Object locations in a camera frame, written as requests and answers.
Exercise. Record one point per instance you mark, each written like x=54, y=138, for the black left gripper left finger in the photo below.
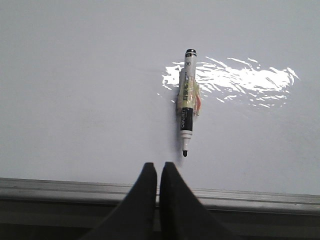
x=133, y=218

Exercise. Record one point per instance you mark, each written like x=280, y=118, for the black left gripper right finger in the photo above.
x=182, y=216

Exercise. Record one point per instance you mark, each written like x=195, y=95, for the black taped whiteboard marker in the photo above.
x=188, y=99

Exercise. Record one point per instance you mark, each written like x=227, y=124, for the white whiteboard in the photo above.
x=89, y=91

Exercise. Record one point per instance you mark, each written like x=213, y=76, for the grey aluminium whiteboard frame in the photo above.
x=256, y=215

